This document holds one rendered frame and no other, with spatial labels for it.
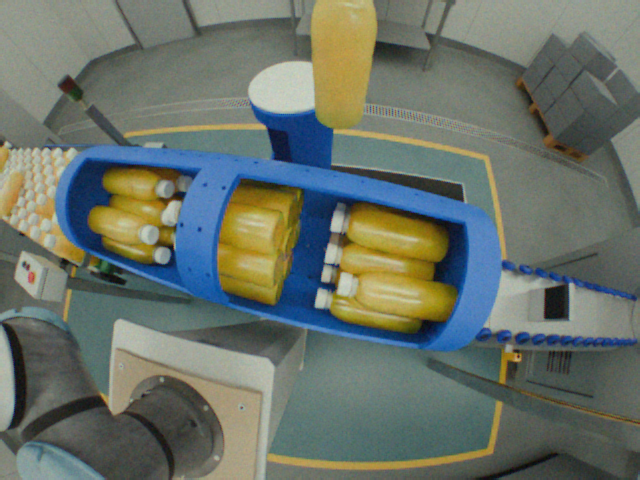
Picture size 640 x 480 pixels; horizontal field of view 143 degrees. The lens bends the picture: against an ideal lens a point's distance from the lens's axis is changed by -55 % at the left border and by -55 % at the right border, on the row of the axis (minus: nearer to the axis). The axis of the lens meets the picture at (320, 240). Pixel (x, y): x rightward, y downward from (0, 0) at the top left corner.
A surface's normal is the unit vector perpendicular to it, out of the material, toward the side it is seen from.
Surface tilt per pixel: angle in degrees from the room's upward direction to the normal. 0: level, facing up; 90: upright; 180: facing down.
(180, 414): 73
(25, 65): 90
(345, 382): 0
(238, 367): 0
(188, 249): 30
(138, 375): 1
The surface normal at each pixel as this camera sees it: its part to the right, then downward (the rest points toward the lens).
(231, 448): 0.00, -0.32
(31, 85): 0.99, 0.11
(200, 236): -0.08, 0.06
